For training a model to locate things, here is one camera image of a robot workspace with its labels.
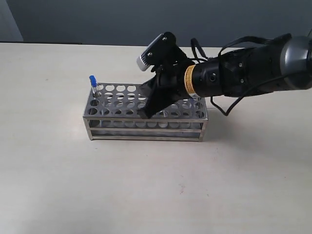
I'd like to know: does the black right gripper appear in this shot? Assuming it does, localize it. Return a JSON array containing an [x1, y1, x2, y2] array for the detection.
[[138, 62, 223, 119]]

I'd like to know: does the blue-capped tube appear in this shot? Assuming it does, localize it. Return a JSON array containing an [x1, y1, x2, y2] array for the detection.
[[89, 75, 98, 97]]

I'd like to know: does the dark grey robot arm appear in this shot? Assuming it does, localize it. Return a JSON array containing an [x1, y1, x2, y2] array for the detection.
[[137, 32, 312, 118]]

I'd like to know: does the steel test tube rack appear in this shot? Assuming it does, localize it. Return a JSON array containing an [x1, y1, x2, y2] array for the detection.
[[82, 82, 209, 142]]

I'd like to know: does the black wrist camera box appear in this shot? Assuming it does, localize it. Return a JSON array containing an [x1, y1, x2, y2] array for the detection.
[[136, 32, 189, 71]]

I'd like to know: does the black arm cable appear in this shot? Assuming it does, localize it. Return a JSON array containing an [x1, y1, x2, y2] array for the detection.
[[190, 33, 312, 117]]

